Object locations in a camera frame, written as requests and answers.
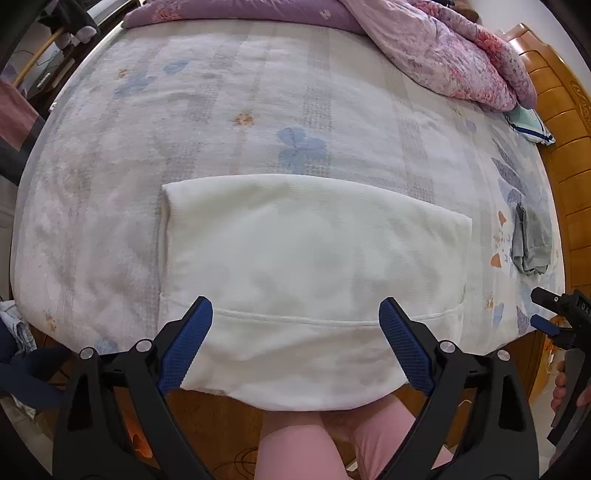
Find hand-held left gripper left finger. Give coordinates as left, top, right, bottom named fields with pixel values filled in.
left=52, top=296, right=214, bottom=480

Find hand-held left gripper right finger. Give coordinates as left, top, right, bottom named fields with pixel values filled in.
left=379, top=296, right=539, bottom=480

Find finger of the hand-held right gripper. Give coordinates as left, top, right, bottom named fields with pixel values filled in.
left=530, top=315, right=575, bottom=348
left=531, top=287, right=573, bottom=315

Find white jacket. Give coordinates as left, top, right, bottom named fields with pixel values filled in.
left=157, top=173, right=474, bottom=412

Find clothes drying rack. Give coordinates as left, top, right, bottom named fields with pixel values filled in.
left=11, top=28, right=77, bottom=88

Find person's right hand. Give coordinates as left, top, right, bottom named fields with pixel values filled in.
left=551, top=359, right=571, bottom=412

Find grey cloth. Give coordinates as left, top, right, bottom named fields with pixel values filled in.
left=510, top=203, right=553, bottom=275

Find wooden headboard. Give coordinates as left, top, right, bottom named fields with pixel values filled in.
left=501, top=23, right=591, bottom=296

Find person's pink pants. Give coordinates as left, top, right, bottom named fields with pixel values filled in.
left=256, top=397, right=455, bottom=480

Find dark blue cloth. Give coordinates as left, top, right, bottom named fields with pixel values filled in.
left=0, top=318, right=72, bottom=409

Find light patterned cloth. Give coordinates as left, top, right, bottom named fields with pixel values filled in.
left=0, top=300, right=38, bottom=352

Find teal pillow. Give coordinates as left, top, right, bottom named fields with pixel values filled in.
left=505, top=104, right=555, bottom=146

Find purple floral quilt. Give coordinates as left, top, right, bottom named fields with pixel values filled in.
left=122, top=0, right=539, bottom=113

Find dusty pink cloth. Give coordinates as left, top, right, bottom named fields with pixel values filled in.
left=0, top=80, right=44, bottom=153

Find dark hanging clothing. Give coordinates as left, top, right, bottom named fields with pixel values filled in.
left=46, top=0, right=100, bottom=44

